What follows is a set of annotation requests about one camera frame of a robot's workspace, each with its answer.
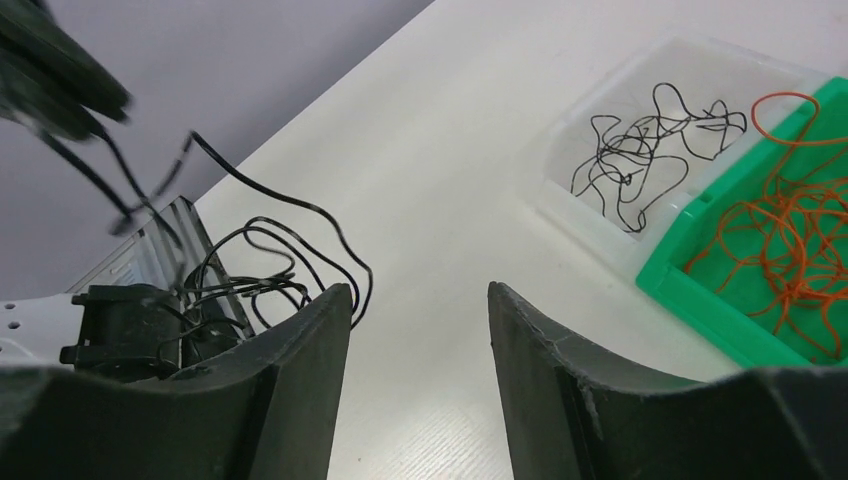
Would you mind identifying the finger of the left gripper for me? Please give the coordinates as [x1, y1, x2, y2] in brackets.
[1, 1, 132, 141]

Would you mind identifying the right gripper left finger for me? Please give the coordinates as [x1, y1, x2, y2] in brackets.
[1, 284, 352, 479]

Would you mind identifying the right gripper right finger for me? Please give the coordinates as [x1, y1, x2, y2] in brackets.
[488, 282, 847, 479]

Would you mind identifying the cable bundle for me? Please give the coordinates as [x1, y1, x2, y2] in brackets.
[33, 129, 374, 359]

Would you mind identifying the black cable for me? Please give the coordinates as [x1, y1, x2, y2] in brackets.
[569, 82, 749, 234]

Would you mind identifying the orange cable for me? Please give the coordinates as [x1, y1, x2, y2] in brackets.
[685, 91, 848, 362]

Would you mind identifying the green plastic bin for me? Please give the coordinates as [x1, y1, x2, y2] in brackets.
[636, 77, 847, 367]

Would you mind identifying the clear plastic bin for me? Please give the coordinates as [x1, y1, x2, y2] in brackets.
[529, 32, 829, 280]

